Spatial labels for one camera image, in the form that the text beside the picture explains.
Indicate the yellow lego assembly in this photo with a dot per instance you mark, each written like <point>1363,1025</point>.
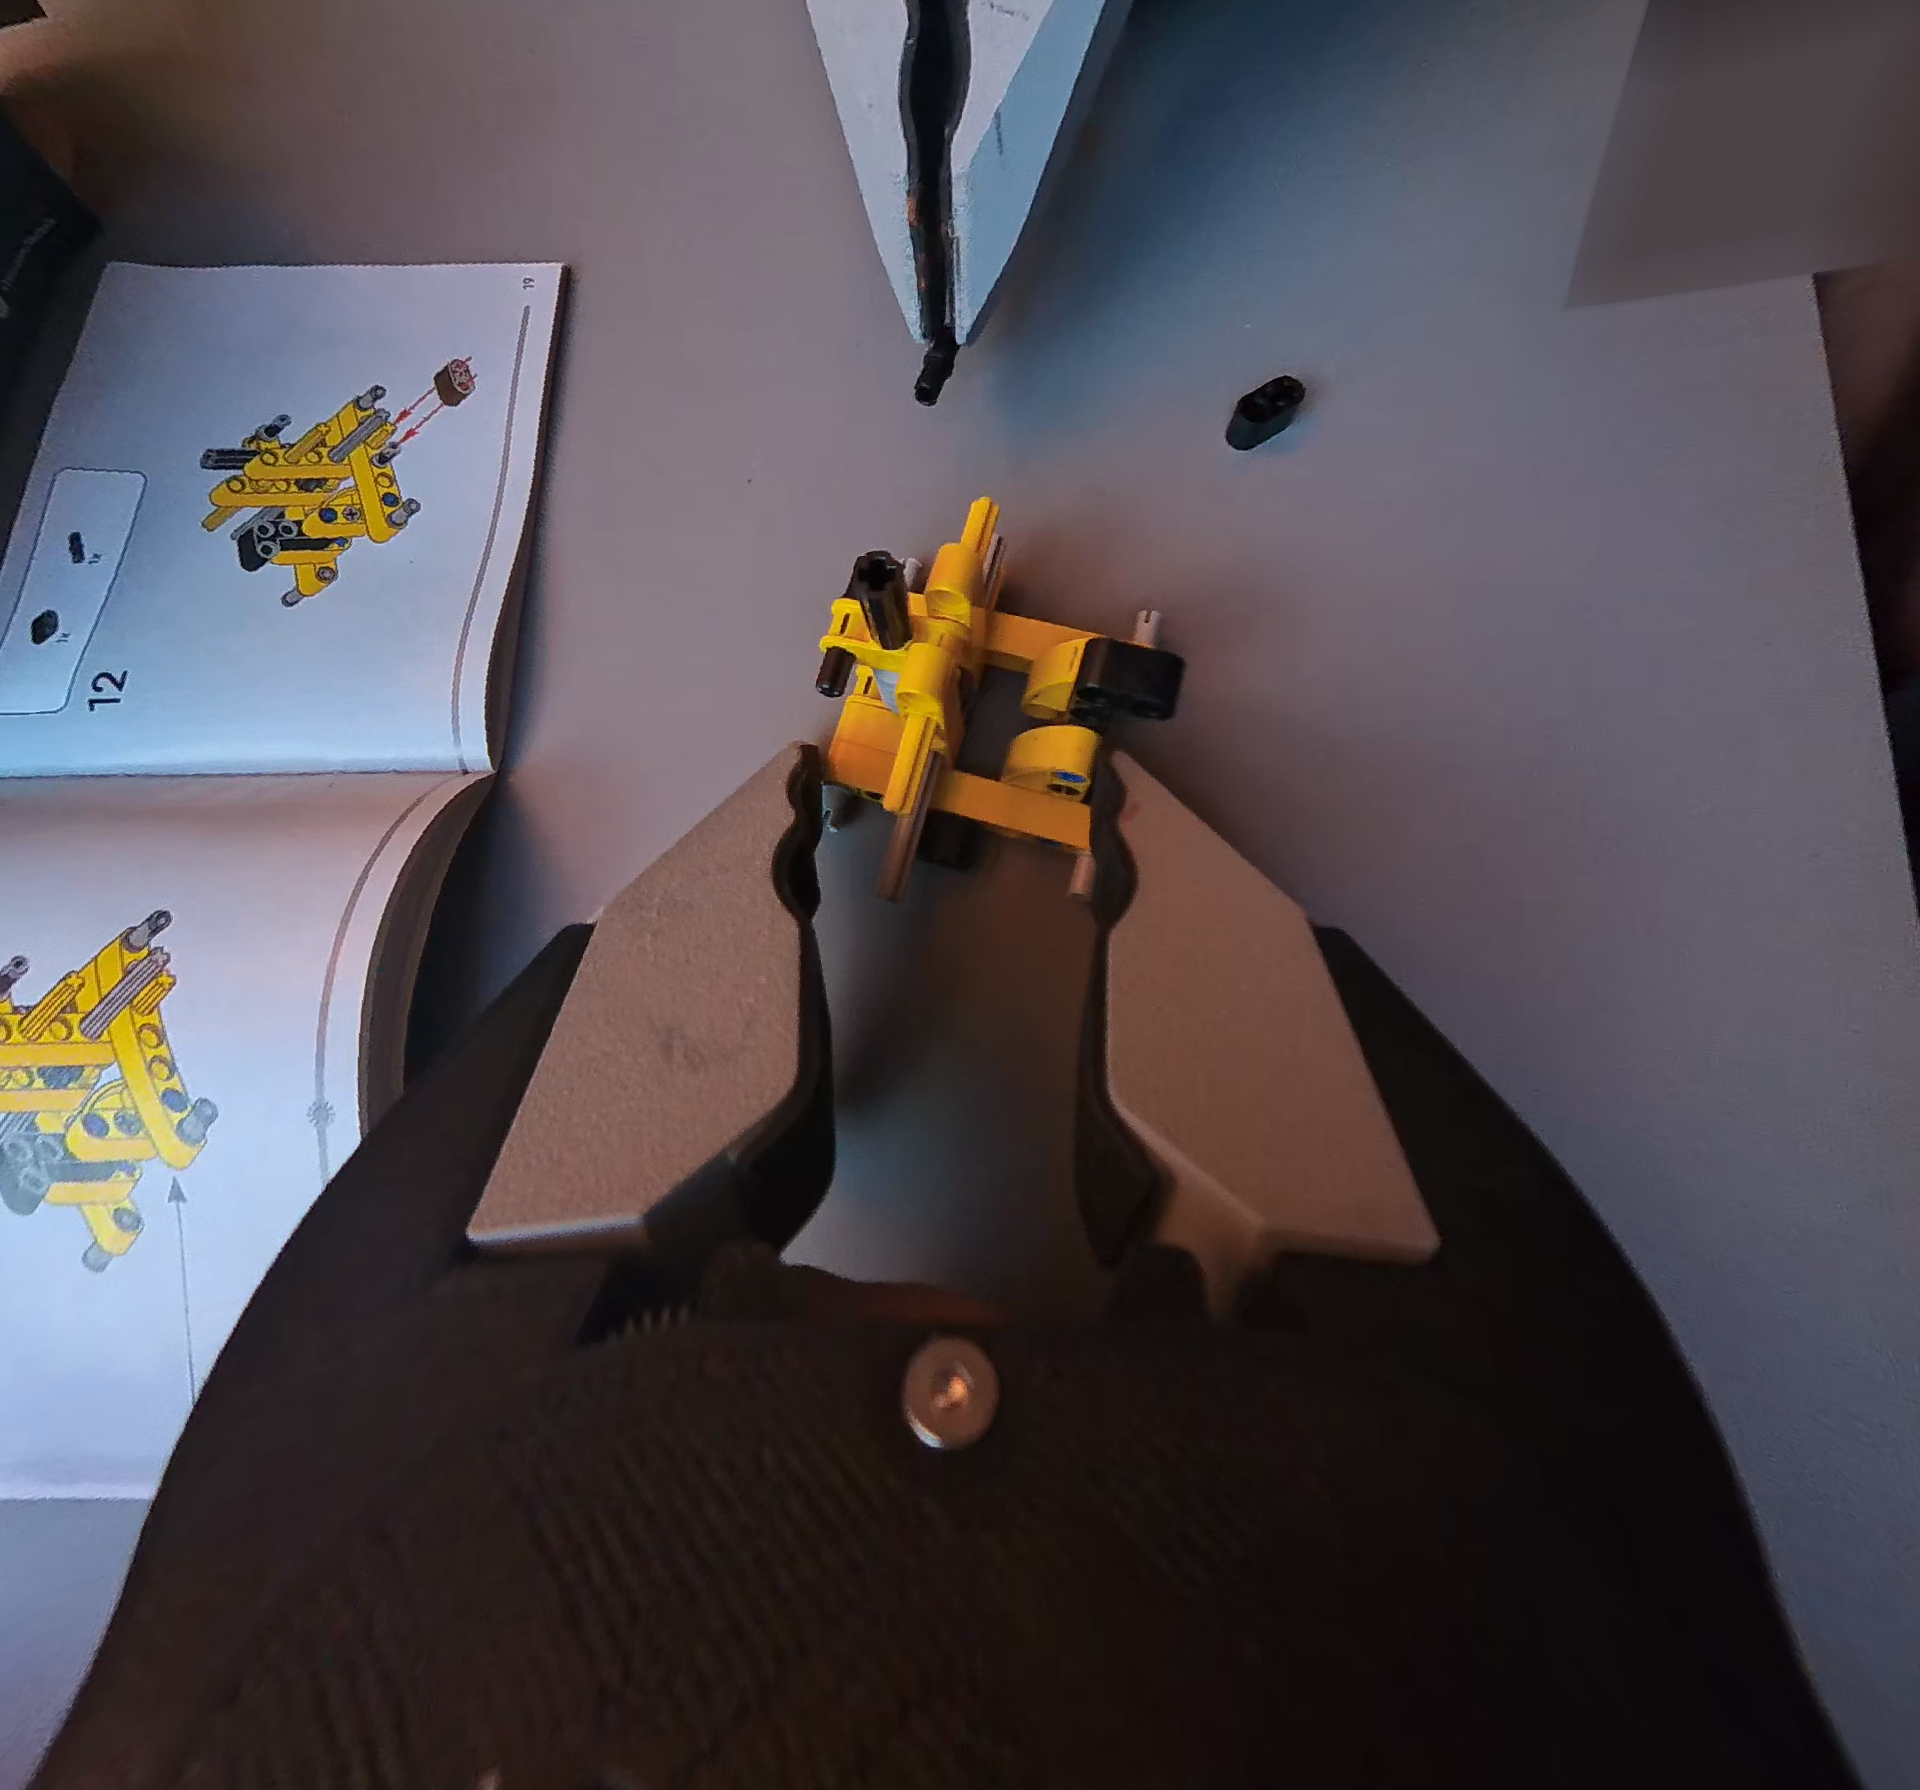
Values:
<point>915,726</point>

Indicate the dark lego box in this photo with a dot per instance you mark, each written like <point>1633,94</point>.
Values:
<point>30,258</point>

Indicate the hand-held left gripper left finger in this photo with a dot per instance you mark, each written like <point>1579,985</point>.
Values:
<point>660,1055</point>

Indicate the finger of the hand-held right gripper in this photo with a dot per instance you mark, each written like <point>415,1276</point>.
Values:
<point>847,4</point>
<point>1065,4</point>

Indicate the black lego pin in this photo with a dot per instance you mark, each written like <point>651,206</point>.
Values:
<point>934,372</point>

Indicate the lego instruction booklet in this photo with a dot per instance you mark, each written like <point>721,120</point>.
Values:
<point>299,621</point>

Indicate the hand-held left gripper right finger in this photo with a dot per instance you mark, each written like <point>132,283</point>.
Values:
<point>1269,1070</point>

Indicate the short black lego beam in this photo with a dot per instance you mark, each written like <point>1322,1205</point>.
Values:
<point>1264,412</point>

